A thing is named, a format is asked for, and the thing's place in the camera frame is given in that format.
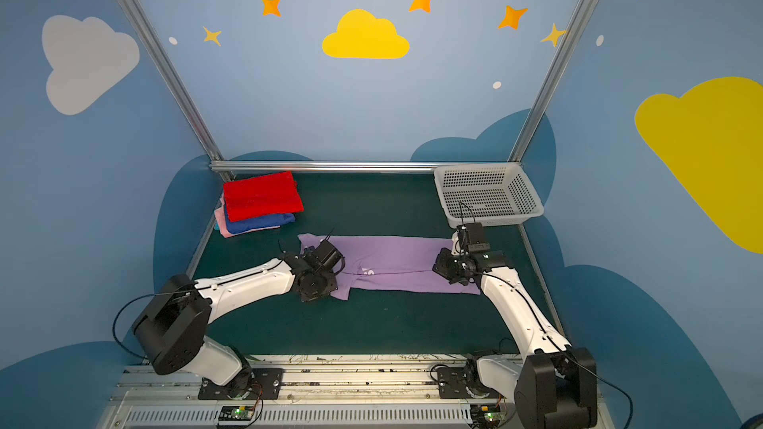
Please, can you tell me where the purple t shirt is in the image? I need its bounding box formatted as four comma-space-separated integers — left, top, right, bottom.
330, 236, 480, 301

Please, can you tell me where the white plastic laundry basket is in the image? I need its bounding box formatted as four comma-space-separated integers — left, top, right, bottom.
433, 163, 544, 228

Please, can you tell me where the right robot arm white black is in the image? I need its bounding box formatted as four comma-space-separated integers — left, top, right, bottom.
433, 248, 598, 428

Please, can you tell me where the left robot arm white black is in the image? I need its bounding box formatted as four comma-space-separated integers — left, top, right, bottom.
132, 247, 345, 398

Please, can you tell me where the folded blue t shirt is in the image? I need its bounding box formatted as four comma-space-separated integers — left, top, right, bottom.
224, 214, 295, 235

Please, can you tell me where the folded red t shirt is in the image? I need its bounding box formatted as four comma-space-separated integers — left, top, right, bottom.
224, 172, 304, 222

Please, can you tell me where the folded pink t shirt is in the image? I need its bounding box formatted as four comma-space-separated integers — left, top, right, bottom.
214, 202, 232, 238

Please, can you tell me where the rear horizontal aluminium bar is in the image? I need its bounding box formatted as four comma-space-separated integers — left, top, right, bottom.
210, 160, 510, 175

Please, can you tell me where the right controller circuit board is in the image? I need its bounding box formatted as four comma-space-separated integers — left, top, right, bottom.
470, 405, 505, 429

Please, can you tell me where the controller circuit board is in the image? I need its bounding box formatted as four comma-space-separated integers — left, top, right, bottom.
217, 406, 254, 427
470, 405, 505, 429

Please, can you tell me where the left controller circuit board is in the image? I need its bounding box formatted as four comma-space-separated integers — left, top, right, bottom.
217, 406, 254, 427

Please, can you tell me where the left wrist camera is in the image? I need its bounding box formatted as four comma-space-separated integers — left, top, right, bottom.
313, 240, 344, 270

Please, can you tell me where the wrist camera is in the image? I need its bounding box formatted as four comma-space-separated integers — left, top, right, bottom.
456, 222, 491, 254
313, 240, 344, 270

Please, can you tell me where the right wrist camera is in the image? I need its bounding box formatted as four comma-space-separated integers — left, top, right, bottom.
456, 222, 491, 254

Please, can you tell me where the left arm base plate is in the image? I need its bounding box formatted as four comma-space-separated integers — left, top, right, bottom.
198, 367, 284, 401

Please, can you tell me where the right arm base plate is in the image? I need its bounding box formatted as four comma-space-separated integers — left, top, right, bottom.
430, 365, 498, 399

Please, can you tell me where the aluminium rail base frame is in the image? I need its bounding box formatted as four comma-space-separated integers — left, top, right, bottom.
98, 355, 522, 428

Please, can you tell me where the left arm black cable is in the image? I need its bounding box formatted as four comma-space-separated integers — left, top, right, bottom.
111, 290, 180, 361

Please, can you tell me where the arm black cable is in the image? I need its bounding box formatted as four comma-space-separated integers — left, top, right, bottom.
565, 356, 636, 429
111, 290, 180, 361

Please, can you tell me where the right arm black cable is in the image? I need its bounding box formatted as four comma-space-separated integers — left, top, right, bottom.
565, 356, 636, 429

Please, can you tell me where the right slanted aluminium post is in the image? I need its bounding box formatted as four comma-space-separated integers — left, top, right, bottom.
508, 0, 600, 165

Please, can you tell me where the slanted aluminium post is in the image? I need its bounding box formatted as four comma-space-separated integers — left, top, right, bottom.
508, 0, 600, 165
117, 0, 225, 165

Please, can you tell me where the left slanted aluminium post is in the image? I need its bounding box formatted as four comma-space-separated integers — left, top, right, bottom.
117, 0, 225, 165

